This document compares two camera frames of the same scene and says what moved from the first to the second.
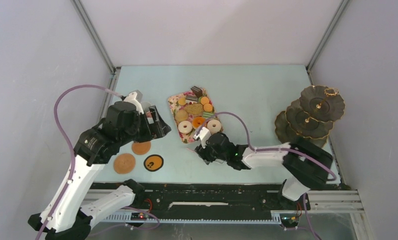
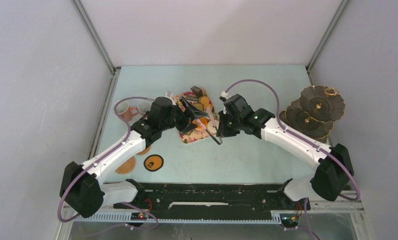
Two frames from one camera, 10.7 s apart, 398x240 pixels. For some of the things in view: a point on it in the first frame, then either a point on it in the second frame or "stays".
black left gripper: [160, 127] -> [185, 120]
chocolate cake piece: [197, 91] stays
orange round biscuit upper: [204, 100] stays
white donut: [214, 126] stays
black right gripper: [203, 152] -> [220, 130]
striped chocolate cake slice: [191, 98] stays
